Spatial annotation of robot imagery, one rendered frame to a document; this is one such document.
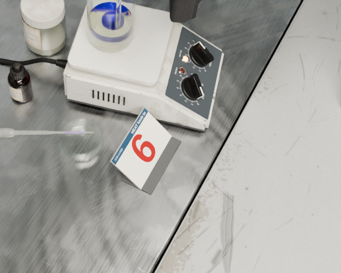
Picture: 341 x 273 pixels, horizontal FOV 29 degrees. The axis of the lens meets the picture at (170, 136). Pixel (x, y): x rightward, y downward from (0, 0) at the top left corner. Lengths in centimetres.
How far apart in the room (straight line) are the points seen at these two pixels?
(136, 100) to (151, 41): 8
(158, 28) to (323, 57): 27
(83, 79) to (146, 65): 8
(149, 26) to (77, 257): 31
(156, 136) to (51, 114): 15
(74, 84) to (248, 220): 29
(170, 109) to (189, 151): 7
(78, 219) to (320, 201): 32
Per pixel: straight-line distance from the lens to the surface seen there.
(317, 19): 108
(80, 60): 86
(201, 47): 91
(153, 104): 88
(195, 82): 88
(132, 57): 87
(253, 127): 94
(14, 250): 84
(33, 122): 92
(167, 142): 90
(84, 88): 89
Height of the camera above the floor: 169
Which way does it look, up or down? 60 degrees down
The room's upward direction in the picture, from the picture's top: 11 degrees clockwise
